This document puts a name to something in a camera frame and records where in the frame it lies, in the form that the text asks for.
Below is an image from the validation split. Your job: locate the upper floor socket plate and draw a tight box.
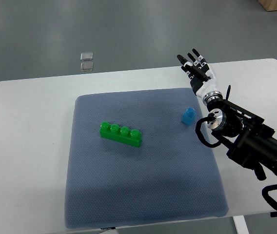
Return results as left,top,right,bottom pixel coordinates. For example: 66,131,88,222
80,52,93,61

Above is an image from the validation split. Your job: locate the blue-grey fabric mat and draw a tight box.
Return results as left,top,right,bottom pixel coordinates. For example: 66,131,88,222
65,88,228,229

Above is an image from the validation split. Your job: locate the small blue block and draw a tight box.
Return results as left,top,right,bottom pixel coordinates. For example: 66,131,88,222
181,107,197,126

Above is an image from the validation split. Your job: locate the white table leg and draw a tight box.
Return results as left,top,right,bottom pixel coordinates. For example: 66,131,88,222
233,215,249,234

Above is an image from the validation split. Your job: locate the black cable loop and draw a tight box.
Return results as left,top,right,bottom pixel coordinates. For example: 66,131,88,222
195,116,223,148

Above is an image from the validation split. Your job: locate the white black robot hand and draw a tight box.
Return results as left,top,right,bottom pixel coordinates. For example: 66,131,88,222
177,48,223,106

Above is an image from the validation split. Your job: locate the long green block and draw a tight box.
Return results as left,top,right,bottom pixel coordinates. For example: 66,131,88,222
99,121,142,148

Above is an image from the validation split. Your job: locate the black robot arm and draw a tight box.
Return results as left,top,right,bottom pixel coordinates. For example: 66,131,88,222
195,91,277,217

